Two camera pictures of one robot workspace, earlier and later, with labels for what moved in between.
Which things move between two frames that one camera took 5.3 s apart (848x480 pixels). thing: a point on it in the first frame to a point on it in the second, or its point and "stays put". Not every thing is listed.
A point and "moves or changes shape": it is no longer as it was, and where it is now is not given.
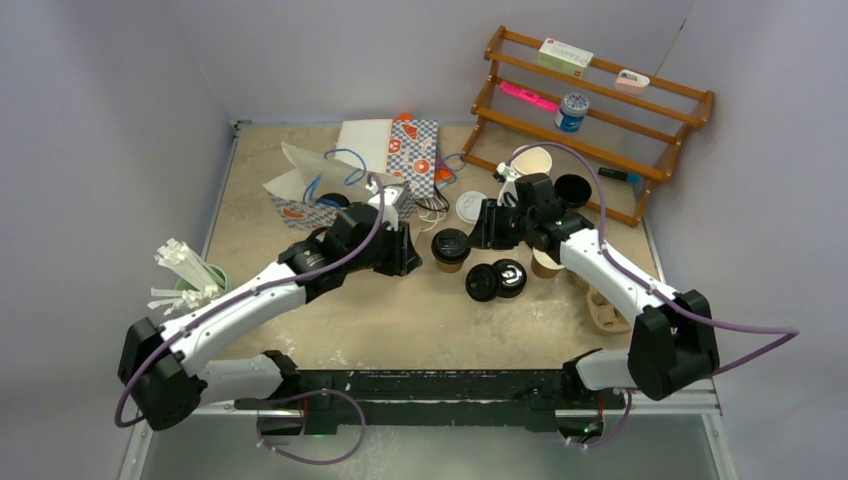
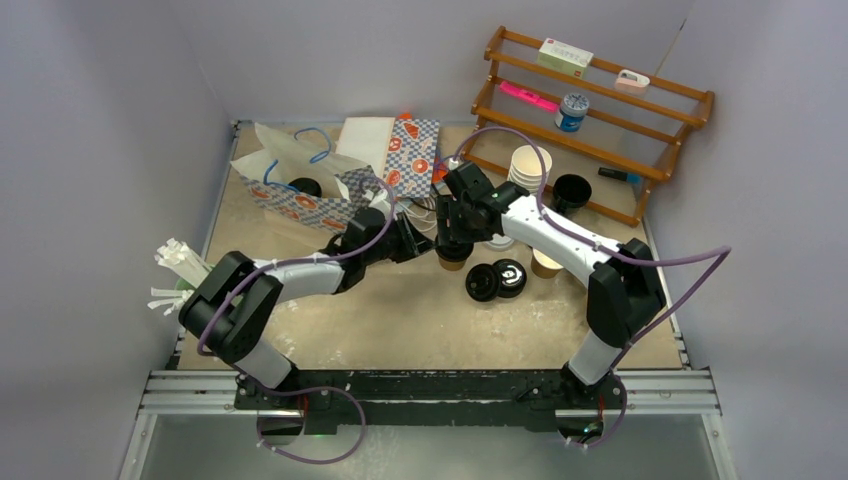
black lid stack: [482, 282] stays put
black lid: [450, 246] stays put
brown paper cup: [544, 266] stays put
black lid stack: [512, 276] stays put
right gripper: [484, 235] to [446, 208]
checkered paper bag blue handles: [313, 176] moves or changes shape
